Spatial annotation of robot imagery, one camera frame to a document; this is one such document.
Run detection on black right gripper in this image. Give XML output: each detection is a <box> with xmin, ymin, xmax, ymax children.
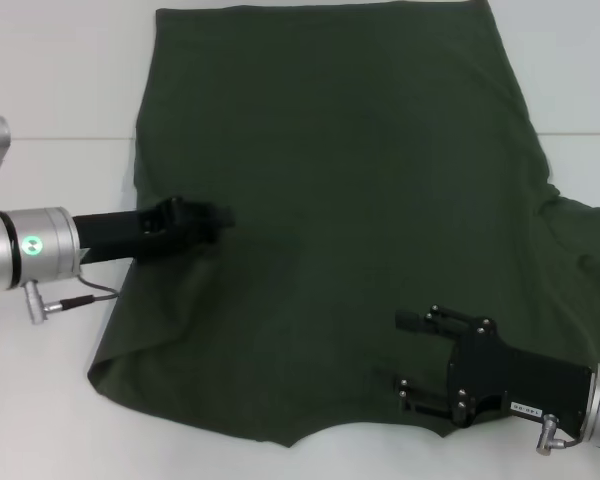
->
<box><xmin>393</xmin><ymin>303</ymin><xmax>595</xmax><ymax>437</ymax></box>

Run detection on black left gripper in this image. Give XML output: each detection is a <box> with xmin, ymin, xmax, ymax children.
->
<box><xmin>71</xmin><ymin>197</ymin><xmax>238</xmax><ymax>265</ymax></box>

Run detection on dark green t-shirt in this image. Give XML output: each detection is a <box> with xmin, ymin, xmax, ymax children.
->
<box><xmin>84</xmin><ymin>0</ymin><xmax>600</xmax><ymax>450</ymax></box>

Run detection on right arm cable with plug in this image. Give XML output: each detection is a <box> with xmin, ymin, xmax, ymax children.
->
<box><xmin>534</xmin><ymin>414</ymin><xmax>590</xmax><ymax>455</ymax></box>

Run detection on arm cable with plug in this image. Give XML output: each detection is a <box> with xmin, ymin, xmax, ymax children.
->
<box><xmin>534</xmin><ymin>414</ymin><xmax>590</xmax><ymax>455</ymax></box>
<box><xmin>22</xmin><ymin>276</ymin><xmax>123</xmax><ymax>326</ymax></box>

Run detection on left arm cable with plug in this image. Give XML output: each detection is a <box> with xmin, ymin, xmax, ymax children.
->
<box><xmin>22</xmin><ymin>276</ymin><xmax>123</xmax><ymax>326</ymax></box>

